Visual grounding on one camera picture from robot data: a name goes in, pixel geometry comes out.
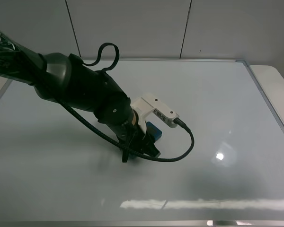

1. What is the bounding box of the white whiteboard with aluminium frame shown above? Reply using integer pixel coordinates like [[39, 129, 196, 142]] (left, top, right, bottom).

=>
[[0, 60, 284, 227]]

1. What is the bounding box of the black braided camera cable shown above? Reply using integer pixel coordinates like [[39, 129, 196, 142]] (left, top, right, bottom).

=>
[[21, 42, 195, 162]]

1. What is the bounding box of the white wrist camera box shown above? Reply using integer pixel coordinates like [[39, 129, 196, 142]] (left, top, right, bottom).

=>
[[131, 93, 179, 133]]

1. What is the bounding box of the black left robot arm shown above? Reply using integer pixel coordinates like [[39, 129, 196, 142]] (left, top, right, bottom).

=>
[[0, 32, 160, 162]]

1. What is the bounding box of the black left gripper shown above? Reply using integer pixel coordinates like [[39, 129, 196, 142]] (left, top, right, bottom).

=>
[[97, 113, 160, 163]]

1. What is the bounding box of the blue whiteboard eraser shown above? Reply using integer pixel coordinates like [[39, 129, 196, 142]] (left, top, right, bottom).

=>
[[129, 121, 162, 159]]

